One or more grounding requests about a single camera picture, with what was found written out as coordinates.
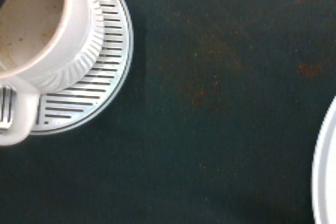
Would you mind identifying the white ceramic coffee mug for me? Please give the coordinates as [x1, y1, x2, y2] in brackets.
[0, 0, 104, 146]

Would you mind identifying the white two-tier round shelf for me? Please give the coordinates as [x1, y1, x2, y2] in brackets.
[313, 97, 336, 224]

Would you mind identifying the grey pod coffee machine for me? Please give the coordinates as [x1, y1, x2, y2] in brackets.
[0, 0, 134, 135]

